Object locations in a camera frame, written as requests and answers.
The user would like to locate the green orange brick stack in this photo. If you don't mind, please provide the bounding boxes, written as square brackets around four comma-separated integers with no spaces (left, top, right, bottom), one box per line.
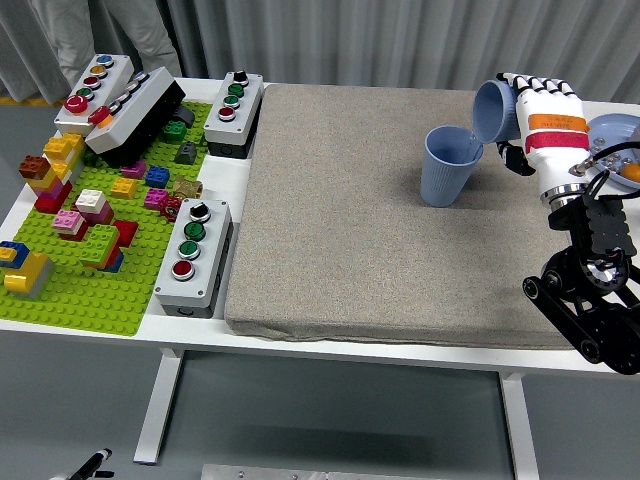
[79,223,126,274]

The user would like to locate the white-topped magenta brick stack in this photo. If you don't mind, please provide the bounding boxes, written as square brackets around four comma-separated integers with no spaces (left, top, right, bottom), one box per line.
[74,188,116,226]

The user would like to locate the blue yellow grey brick stack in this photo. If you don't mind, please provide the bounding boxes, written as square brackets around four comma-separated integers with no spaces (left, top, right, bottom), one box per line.
[0,240,55,300]

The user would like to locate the pink-topped brick stack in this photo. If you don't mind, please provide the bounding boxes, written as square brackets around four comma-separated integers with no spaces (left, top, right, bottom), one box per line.
[52,208,90,243]

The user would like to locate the grey five-button control box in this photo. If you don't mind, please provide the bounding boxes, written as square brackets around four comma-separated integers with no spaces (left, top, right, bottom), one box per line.
[53,53,135,136]

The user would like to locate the white table leg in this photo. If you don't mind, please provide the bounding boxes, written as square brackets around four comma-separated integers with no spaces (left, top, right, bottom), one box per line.
[498,372,540,480]
[133,348,185,466]

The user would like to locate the blue ribbed plastic cup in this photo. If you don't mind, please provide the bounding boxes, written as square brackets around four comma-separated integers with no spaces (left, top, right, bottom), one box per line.
[472,79,524,146]
[419,124,485,208]

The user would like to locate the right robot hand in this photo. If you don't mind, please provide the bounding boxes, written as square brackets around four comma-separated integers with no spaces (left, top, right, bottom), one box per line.
[494,72,592,199]

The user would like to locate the brown yellow red brick tower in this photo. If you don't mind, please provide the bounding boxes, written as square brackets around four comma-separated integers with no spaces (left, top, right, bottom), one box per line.
[18,132,87,215]

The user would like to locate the long grey button control box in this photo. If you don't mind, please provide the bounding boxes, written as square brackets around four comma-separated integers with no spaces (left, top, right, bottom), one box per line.
[84,67,187,168]

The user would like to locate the green brick baseplate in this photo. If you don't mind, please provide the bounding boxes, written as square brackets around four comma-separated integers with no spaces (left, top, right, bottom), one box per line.
[0,101,214,337]

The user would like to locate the green toy brick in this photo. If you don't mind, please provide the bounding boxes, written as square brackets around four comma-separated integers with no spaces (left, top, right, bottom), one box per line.
[162,120,188,145]

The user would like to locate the blue toy brick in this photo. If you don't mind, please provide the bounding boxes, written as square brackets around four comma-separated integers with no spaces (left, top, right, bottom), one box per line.
[144,165,171,190]

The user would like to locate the yellow toy brick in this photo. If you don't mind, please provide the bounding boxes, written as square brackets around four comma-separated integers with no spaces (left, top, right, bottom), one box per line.
[110,177,138,200]

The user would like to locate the black curved toy piece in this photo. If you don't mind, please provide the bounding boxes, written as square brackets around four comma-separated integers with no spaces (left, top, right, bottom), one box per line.
[169,106,196,129]

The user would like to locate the blue plate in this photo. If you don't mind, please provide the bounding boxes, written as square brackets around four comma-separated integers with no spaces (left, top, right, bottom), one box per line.
[585,113,640,190]

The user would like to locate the brass valve with red handle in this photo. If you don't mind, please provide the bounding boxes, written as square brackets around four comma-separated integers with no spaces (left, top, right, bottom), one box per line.
[159,175,204,221]

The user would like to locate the grey pleated curtain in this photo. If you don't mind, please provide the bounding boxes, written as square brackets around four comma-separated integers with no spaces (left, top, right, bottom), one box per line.
[0,0,640,106]

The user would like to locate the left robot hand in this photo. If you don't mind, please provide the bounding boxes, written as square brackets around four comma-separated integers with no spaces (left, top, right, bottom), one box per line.
[54,448,115,480]

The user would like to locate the person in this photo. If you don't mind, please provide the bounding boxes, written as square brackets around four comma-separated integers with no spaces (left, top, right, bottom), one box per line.
[37,0,179,106]

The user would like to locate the grey-brown fabric mat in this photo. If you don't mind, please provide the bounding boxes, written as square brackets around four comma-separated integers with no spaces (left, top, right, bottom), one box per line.
[223,83,576,350]

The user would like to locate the red toy brick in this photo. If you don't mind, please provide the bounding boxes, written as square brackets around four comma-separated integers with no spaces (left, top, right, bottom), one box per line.
[113,219,140,249]

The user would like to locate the grey four-button control box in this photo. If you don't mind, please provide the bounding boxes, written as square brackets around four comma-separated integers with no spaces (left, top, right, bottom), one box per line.
[203,71,265,160]
[153,198,234,319]

